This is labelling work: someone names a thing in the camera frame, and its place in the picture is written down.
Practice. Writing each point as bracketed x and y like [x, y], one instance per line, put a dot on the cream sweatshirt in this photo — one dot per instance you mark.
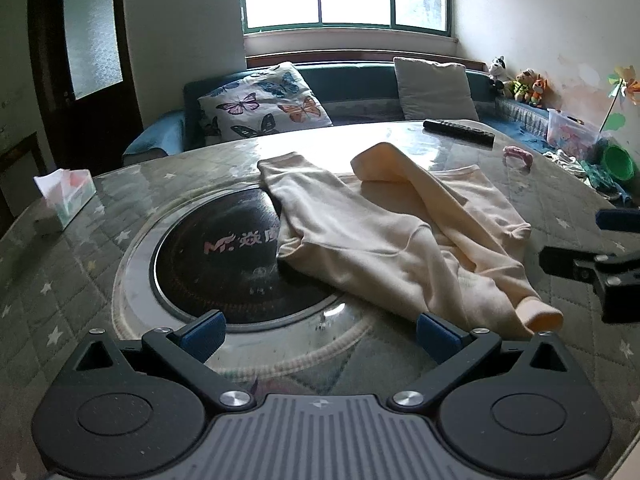
[409, 240]

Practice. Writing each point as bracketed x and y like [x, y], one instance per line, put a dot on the orange plush toy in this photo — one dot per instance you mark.
[537, 93]

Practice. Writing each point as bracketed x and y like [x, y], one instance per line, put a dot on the green bowl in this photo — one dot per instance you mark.
[618, 163]

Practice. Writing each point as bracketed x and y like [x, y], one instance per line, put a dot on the crumpled clothes on sofa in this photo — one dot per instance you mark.
[593, 176]

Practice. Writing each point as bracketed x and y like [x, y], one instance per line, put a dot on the dark door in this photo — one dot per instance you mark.
[83, 81]

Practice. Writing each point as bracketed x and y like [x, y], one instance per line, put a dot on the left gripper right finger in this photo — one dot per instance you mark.
[458, 355]

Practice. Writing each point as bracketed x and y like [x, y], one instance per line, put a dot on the butterfly pillow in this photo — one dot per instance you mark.
[273, 100]

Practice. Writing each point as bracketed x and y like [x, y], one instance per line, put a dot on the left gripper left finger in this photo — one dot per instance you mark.
[180, 356]

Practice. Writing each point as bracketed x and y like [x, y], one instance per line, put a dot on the paper pinwheel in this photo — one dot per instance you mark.
[625, 87]

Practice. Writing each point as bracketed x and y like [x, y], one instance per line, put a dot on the black white plush toy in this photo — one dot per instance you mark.
[499, 76]

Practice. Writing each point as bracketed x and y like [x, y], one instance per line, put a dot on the tissue box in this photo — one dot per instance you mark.
[64, 192]

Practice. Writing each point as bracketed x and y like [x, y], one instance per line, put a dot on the black induction cooktop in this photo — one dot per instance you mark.
[222, 255]

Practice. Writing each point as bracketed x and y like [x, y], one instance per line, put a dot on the yellow plush toy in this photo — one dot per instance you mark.
[522, 85]

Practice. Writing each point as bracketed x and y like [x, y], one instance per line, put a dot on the teal sofa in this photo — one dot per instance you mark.
[351, 93]

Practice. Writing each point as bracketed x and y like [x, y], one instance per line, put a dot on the grey pillow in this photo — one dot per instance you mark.
[433, 90]

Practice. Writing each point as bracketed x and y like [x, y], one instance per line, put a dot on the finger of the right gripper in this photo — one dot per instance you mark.
[619, 219]
[614, 279]

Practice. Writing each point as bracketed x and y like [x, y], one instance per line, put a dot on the clear plastic box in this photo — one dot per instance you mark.
[570, 134]

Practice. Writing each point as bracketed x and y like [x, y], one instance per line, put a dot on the black remote control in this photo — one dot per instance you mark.
[461, 132]

